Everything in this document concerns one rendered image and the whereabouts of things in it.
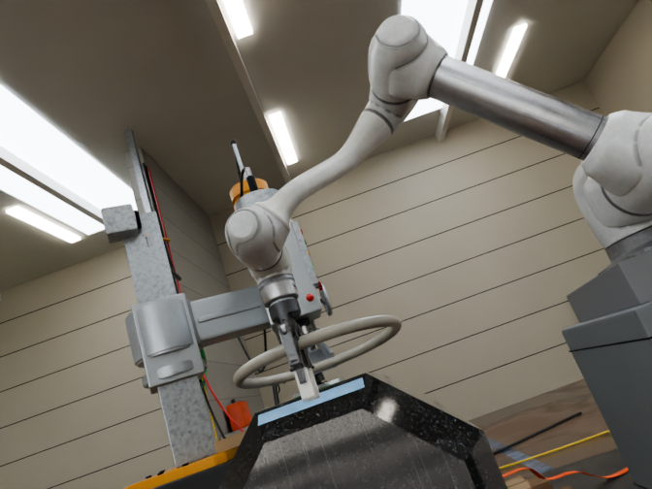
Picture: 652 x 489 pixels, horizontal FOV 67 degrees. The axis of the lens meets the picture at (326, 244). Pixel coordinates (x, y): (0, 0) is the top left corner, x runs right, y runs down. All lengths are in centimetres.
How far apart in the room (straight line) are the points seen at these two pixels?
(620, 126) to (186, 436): 209
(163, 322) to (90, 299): 576
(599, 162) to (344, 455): 94
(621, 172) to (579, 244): 661
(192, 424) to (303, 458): 113
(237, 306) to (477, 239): 524
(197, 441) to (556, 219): 629
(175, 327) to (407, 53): 176
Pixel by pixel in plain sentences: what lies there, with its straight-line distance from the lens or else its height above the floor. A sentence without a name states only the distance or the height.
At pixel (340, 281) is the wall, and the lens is 711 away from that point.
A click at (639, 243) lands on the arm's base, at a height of 92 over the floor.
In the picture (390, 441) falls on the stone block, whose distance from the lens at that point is 140.
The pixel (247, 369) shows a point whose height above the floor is 97.
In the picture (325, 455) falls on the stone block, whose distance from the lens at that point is 143.
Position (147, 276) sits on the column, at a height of 170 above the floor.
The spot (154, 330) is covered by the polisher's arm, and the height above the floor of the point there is 140.
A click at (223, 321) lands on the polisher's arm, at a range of 259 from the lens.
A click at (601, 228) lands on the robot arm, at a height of 99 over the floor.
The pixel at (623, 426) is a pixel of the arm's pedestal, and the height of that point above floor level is 55.
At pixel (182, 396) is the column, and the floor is 107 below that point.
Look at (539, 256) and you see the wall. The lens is 754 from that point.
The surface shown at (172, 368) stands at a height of 121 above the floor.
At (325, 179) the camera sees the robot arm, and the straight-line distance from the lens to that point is 119.
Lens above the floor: 83
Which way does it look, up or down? 17 degrees up
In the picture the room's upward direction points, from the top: 20 degrees counter-clockwise
